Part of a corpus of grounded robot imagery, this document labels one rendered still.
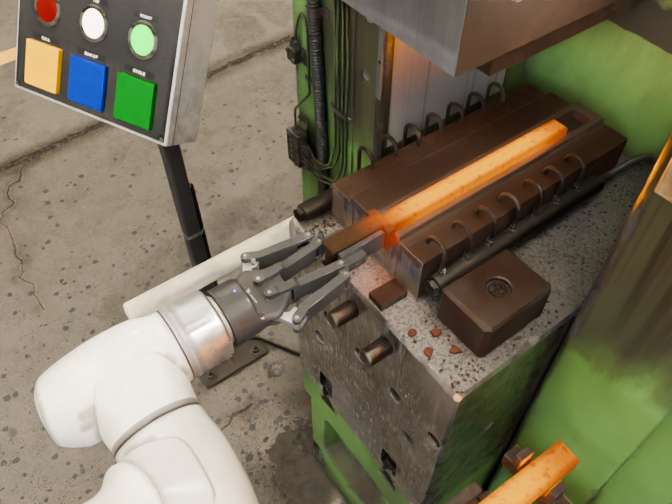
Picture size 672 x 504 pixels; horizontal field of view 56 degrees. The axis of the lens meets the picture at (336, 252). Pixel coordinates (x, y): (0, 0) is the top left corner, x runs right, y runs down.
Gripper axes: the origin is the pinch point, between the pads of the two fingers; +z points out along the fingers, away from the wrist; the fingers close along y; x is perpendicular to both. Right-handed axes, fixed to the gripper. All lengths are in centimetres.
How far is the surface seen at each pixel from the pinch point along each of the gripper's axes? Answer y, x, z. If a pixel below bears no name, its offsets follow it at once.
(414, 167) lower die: -7.1, -0.6, 16.4
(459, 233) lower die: 6.5, -0.4, 12.6
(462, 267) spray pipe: 9.8, -2.9, 10.6
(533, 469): 34.1, -1.8, -2.9
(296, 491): -10, -99, -9
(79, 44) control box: -57, 6, -13
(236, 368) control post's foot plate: -49, -99, -3
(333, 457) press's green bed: -6, -84, 1
